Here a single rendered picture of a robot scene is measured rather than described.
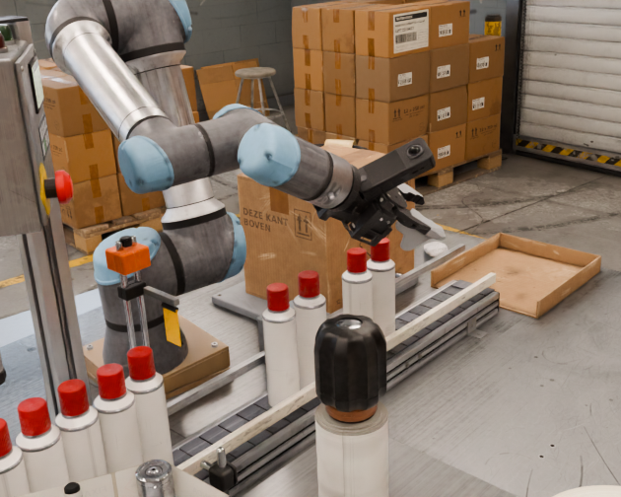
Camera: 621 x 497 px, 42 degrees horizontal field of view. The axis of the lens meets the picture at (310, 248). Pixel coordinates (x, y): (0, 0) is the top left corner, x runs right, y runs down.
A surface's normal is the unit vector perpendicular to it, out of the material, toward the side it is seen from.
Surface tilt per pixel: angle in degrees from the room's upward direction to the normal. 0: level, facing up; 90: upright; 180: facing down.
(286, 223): 90
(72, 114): 90
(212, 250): 75
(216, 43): 90
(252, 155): 60
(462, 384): 0
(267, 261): 90
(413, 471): 0
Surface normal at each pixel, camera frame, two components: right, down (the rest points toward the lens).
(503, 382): -0.04, -0.93
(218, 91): 0.55, -0.06
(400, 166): -0.34, -0.53
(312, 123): -0.71, 0.33
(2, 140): 0.22, 0.35
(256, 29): 0.64, 0.26
